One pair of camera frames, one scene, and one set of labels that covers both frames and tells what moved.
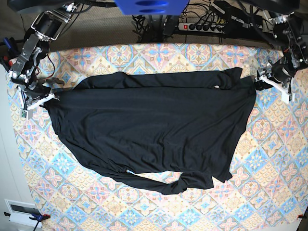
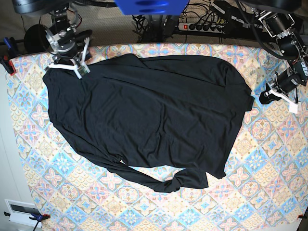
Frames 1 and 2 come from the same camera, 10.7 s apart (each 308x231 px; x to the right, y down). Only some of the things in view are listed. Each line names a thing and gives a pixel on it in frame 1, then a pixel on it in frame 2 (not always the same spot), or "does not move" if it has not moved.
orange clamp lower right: (301, 216) does not move
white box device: (20, 211) does not move
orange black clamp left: (5, 60) does not move
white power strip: (201, 27) does not move
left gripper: (36, 89) to (65, 44)
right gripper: (281, 72) to (287, 81)
